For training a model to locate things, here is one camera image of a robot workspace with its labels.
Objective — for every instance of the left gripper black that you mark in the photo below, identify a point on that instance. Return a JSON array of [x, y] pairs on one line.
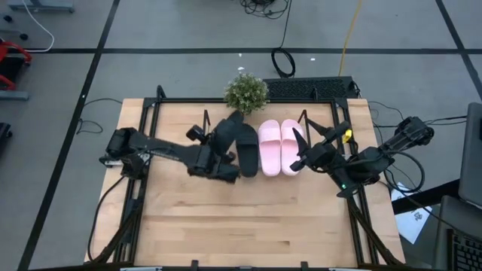
[[211, 165]]

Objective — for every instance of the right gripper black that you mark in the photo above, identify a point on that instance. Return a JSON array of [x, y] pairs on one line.
[[324, 156]]

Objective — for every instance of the black rubber slide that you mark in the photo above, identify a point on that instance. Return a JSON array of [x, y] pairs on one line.
[[247, 150], [226, 130]]

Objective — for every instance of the pink rubber slide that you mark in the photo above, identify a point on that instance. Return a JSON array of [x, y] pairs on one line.
[[269, 150], [287, 150]]

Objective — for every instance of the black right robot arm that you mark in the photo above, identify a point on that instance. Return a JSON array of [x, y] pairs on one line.
[[376, 162]]

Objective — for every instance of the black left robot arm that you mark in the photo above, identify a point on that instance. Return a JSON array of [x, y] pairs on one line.
[[165, 150]]

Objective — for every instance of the black perforated metal box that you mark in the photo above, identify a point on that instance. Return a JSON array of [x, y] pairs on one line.
[[309, 88]]

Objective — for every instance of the small green potted plant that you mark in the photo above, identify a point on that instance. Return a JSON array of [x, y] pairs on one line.
[[246, 94]]

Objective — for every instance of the black desk edge bar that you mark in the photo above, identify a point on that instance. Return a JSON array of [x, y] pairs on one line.
[[425, 197]]

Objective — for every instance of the white paper sheet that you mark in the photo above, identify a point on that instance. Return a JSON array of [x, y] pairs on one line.
[[412, 224]]

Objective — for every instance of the grey open laptop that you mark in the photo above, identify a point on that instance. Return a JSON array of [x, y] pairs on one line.
[[472, 158]]

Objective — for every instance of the grey desk foot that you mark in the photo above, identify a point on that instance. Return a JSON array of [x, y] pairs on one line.
[[41, 7], [13, 95]]

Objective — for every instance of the black chair base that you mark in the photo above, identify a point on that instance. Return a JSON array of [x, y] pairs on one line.
[[3, 131]]

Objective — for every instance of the black caster wheel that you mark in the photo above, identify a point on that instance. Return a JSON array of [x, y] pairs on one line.
[[23, 36], [7, 18]]

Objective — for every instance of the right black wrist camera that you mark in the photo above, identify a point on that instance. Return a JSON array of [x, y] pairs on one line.
[[337, 131]]

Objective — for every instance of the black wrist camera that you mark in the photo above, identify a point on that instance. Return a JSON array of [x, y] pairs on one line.
[[196, 133], [337, 131]]

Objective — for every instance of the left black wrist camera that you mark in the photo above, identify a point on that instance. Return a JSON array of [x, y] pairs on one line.
[[196, 133]]

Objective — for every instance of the black metal rig frame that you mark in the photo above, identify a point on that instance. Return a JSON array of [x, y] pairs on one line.
[[188, 100]]

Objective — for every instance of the red metal cart frame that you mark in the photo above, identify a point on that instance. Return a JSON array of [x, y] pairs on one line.
[[15, 46]]

